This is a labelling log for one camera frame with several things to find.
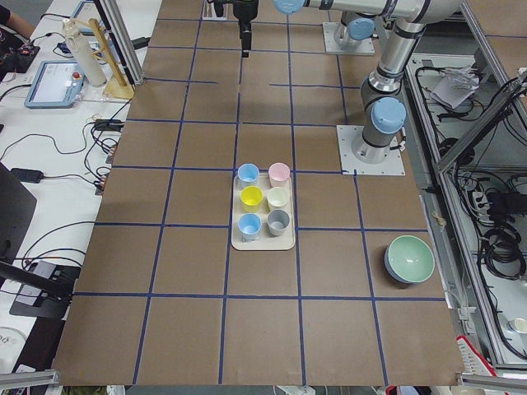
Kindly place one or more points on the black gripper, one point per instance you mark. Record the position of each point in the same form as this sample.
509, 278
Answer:
245, 10

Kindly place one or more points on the grey plastic cup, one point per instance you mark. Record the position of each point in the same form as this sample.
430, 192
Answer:
278, 220

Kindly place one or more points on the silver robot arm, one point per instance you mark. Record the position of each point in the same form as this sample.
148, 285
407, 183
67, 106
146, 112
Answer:
385, 114
351, 35

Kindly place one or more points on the blue cup far corner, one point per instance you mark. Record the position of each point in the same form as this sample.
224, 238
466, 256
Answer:
248, 174

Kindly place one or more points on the blue cup corner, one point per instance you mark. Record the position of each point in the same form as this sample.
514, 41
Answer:
248, 174
250, 226

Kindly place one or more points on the pink plastic cup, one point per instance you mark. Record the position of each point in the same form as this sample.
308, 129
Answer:
279, 174

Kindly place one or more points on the yellow plastic cup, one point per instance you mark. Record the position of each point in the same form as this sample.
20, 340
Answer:
251, 198

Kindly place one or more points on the cream plastic cup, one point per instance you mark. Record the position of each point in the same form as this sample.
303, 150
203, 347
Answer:
278, 198

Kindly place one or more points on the blue cup near corner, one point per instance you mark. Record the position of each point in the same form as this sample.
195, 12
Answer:
250, 226

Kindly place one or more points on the wooden mug tree stand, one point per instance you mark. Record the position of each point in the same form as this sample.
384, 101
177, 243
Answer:
116, 87

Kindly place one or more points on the cream plastic tray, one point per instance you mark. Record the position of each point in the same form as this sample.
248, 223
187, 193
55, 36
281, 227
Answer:
266, 240

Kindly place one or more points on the blue teach pendant tablet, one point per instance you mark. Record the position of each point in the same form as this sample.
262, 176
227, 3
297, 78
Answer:
56, 85

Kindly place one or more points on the crumpled white paper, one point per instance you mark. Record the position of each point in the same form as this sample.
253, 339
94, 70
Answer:
457, 85

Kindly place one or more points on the black power adapter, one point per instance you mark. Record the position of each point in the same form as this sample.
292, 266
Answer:
28, 175

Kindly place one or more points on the blue bowl under green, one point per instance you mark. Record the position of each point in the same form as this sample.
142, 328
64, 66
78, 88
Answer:
395, 261

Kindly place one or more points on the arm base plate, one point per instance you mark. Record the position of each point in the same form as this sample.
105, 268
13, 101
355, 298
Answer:
337, 41
358, 158

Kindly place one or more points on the aluminium frame post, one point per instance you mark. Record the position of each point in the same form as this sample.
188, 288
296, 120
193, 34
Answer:
114, 23

